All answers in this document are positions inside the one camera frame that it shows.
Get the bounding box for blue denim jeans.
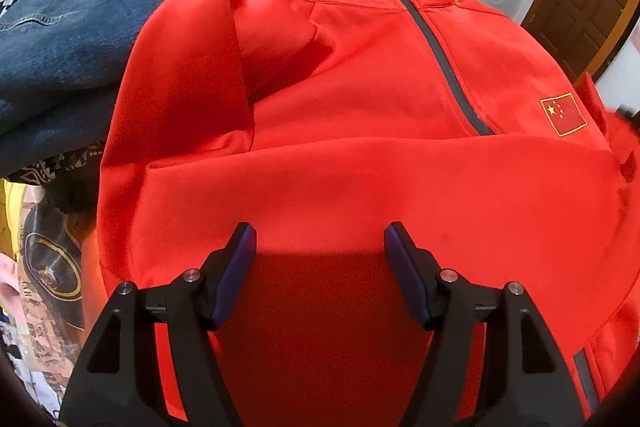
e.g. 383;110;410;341
1;0;164;174

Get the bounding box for red zip jacket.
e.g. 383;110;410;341
98;0;639;426

